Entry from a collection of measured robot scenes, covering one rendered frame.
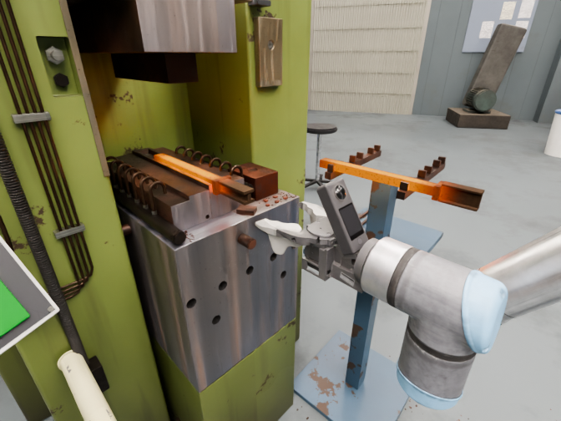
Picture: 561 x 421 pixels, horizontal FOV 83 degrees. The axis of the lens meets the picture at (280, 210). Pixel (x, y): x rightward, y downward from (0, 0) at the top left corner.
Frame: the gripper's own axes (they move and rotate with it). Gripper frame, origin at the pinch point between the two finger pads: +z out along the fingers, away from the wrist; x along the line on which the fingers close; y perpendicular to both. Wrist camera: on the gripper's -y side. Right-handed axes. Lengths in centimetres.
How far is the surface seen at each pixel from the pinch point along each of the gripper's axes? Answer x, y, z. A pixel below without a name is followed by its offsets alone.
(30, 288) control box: -38.2, 0.1, 7.0
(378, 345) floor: 73, 100, 5
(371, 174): 33.9, 1.3, 0.2
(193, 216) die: -7.1, 6.1, 20.7
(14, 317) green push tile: -40.6, 1.4, 4.2
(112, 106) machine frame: -3, -13, 69
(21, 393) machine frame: -52, 81, 79
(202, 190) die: -3.7, 1.0, 21.1
